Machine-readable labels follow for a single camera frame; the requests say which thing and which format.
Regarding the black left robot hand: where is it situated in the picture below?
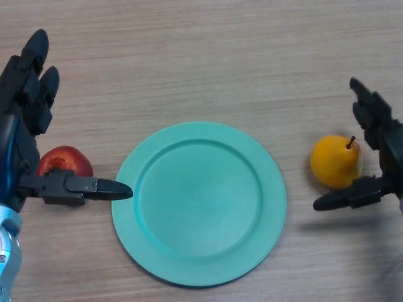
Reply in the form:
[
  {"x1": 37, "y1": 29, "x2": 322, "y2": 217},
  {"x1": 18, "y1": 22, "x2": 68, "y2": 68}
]
[{"x1": 0, "y1": 29, "x2": 133, "y2": 211}]

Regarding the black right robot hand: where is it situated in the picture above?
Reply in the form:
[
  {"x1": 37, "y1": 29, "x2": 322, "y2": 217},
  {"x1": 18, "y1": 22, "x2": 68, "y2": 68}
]
[{"x1": 312, "y1": 77, "x2": 403, "y2": 215}]

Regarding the yellow pear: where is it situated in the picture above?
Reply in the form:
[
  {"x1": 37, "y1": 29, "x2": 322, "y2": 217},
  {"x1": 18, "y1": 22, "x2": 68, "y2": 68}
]
[{"x1": 310, "y1": 134, "x2": 363, "y2": 189}]

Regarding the green round plate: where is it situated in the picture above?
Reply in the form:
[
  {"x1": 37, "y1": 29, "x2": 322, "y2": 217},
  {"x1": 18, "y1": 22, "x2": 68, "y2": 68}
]
[{"x1": 111, "y1": 121, "x2": 288, "y2": 288}]

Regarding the red apple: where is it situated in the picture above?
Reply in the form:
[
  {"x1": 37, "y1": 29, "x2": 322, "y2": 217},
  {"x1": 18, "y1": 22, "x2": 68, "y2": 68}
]
[{"x1": 36, "y1": 145, "x2": 94, "y2": 177}]

